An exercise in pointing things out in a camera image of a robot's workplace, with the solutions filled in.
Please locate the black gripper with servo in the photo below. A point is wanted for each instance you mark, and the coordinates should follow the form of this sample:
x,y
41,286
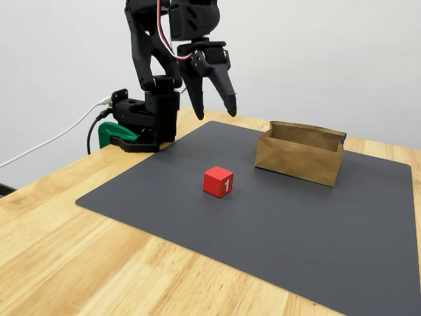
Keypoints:
x,y
210,56

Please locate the red cube with white numeral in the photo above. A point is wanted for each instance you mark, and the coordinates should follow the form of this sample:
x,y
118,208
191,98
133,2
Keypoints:
x,y
215,182

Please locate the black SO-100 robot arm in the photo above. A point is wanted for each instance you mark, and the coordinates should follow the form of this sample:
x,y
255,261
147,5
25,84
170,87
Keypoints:
x,y
158,108

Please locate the brown paper bag tray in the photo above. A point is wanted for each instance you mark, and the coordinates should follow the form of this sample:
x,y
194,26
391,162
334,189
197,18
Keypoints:
x,y
296,161

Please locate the motor controller board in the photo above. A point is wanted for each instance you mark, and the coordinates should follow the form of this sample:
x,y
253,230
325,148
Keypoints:
x,y
118,96

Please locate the green table clamp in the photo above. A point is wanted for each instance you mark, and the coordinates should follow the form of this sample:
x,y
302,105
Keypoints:
x,y
110,131

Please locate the dark gray rectangular mat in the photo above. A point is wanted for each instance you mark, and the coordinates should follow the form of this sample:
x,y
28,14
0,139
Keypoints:
x,y
279,230

